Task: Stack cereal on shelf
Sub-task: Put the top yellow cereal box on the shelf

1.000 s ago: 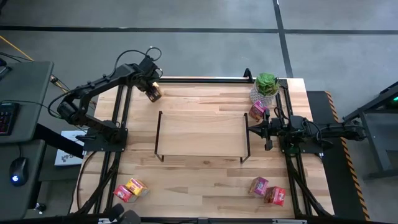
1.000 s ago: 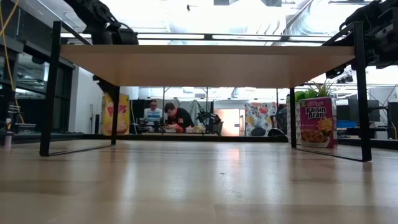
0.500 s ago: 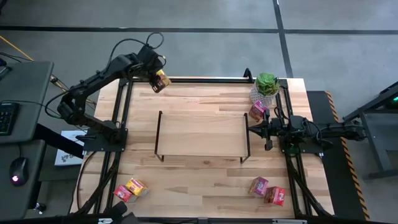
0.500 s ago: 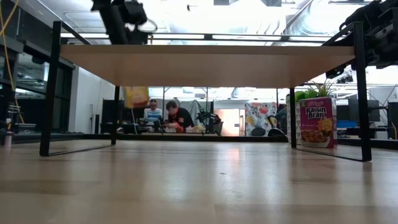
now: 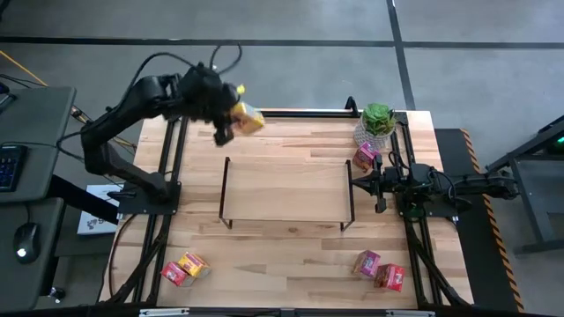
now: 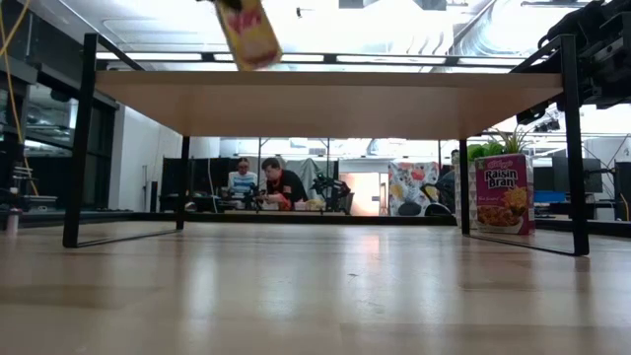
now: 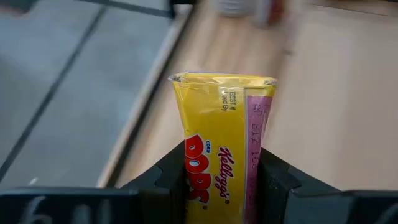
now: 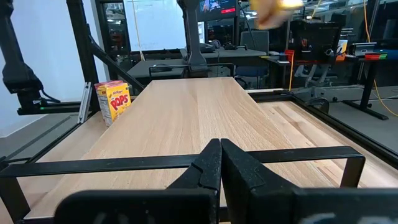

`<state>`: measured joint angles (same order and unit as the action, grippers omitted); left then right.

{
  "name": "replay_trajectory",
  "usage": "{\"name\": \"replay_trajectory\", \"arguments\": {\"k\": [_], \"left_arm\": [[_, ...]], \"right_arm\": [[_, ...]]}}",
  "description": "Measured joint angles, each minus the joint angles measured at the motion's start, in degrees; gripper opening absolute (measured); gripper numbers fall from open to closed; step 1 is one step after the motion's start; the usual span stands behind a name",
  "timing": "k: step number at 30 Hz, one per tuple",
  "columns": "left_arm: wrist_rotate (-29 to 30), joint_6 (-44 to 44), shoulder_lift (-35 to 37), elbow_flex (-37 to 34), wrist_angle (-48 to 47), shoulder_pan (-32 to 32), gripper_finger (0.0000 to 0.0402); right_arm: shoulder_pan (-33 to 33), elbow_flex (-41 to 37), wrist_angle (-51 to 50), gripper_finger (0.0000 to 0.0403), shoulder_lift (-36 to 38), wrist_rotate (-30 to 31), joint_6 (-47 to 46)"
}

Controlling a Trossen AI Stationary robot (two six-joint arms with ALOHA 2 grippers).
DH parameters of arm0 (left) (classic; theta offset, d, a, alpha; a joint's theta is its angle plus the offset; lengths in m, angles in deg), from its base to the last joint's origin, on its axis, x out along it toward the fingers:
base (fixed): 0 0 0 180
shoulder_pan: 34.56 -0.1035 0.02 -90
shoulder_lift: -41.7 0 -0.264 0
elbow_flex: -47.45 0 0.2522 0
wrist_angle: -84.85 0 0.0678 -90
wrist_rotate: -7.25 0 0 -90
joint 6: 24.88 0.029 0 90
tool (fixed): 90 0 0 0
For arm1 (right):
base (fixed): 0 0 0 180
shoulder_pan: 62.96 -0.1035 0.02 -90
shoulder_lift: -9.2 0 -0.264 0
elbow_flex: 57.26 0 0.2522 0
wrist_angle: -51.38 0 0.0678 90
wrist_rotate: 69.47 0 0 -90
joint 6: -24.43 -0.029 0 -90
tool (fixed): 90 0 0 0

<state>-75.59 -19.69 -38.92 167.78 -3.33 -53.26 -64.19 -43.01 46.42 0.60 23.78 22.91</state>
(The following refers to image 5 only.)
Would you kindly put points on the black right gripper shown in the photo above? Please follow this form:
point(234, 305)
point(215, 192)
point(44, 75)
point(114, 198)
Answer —
point(392, 179)

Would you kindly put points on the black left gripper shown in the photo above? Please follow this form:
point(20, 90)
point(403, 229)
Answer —
point(202, 94)

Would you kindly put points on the yellow Corn Pops cereal box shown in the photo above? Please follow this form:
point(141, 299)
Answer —
point(247, 119)
point(193, 263)

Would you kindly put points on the purple Raisin Bran cereal box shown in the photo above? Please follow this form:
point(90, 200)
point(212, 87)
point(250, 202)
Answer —
point(366, 263)
point(365, 156)

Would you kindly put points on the red Froot Loops cereal box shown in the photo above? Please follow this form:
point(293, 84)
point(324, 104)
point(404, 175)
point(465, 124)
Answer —
point(175, 274)
point(390, 277)

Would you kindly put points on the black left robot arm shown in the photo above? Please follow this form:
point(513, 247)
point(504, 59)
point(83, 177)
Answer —
point(132, 99)

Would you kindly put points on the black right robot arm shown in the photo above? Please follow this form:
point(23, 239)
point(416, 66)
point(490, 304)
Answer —
point(484, 185)

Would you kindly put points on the yellow gripper tag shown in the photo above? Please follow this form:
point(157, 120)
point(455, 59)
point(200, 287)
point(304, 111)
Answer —
point(240, 89)

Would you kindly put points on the succulent in white patterned pot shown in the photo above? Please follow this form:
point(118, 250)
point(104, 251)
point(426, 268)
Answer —
point(378, 119)

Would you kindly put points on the black mat with hazard stripe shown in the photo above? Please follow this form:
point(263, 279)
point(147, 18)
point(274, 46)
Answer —
point(478, 273)

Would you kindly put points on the black desk support beam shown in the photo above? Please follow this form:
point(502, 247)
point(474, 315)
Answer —
point(83, 200)

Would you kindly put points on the white printed box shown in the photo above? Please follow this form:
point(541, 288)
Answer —
point(94, 222)

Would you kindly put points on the grey metal stand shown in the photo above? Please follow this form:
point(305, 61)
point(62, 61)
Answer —
point(531, 207)

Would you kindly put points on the grey desk top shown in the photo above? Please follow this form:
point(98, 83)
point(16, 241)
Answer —
point(26, 286)
point(39, 123)

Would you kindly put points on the black device with green light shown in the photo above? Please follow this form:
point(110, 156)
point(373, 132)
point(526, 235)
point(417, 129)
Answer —
point(556, 145)

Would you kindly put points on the black backlit keyboard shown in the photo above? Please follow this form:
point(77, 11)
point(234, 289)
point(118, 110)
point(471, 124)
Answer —
point(9, 167)

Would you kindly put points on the dark desk device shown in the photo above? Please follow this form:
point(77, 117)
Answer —
point(3, 89)

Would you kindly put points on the black computer mouse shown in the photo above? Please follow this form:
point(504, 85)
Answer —
point(26, 240)

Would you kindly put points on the black caster wheel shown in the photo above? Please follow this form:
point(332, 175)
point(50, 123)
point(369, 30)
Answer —
point(57, 293)

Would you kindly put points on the wooden shelf with black frame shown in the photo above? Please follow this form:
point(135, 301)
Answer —
point(286, 189)

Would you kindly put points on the black frame bracket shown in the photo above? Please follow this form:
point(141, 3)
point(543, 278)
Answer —
point(351, 105)

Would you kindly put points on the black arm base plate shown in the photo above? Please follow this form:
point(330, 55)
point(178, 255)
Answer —
point(445, 211)
point(132, 207)

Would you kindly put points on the black metal table frame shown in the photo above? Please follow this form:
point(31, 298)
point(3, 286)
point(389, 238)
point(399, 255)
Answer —
point(308, 114)

